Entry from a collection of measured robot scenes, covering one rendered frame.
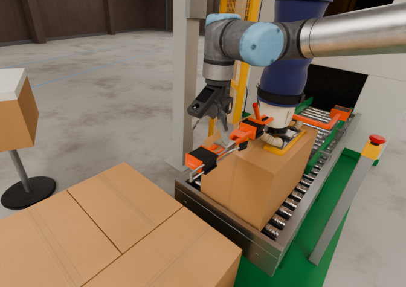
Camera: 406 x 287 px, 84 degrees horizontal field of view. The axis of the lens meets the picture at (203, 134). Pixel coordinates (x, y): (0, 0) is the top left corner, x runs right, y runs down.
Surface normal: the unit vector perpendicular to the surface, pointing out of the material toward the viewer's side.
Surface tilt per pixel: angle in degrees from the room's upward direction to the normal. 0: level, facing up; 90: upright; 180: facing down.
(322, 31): 77
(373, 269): 0
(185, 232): 0
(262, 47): 90
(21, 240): 0
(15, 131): 90
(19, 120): 90
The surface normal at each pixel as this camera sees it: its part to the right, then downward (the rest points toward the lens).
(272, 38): 0.46, 0.46
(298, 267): 0.07, -0.87
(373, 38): -0.79, 0.50
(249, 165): -0.66, 0.33
